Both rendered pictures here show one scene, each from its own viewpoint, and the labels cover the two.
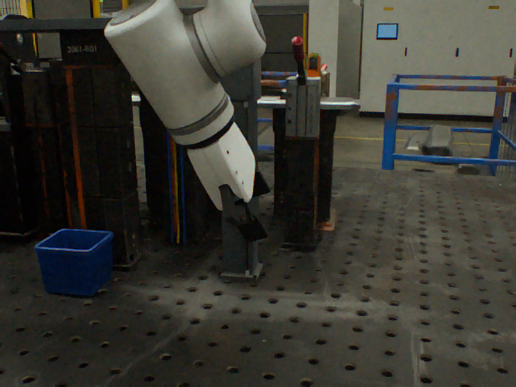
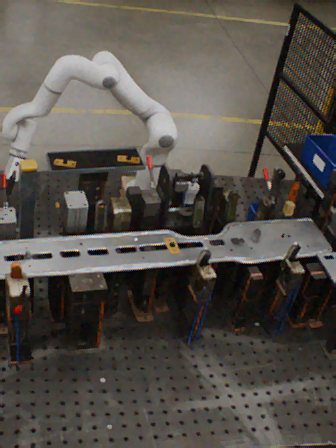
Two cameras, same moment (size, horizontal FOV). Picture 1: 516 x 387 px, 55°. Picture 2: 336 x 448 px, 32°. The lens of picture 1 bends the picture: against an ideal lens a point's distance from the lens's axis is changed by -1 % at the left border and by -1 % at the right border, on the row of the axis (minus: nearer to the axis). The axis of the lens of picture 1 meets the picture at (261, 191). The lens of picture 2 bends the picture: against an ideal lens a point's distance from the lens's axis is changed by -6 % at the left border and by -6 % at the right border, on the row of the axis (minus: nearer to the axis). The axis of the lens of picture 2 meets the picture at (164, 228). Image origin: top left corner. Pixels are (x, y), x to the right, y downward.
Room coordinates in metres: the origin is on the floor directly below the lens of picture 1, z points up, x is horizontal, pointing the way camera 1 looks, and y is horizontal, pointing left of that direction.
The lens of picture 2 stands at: (2.74, -0.54, 2.45)
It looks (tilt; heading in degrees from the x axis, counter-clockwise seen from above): 38 degrees down; 146
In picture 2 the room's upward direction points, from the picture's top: 12 degrees clockwise
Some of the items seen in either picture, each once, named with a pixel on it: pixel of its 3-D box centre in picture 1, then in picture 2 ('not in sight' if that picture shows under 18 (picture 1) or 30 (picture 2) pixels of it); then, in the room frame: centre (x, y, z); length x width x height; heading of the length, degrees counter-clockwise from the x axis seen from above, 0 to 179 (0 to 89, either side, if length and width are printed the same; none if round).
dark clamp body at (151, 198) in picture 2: (53, 154); (144, 235); (1.11, 0.47, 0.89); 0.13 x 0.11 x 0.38; 171
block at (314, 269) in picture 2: not in sight; (305, 295); (1.58, 0.97, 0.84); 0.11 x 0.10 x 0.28; 171
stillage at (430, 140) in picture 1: (448, 153); not in sight; (3.19, -1.21, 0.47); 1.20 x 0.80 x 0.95; 164
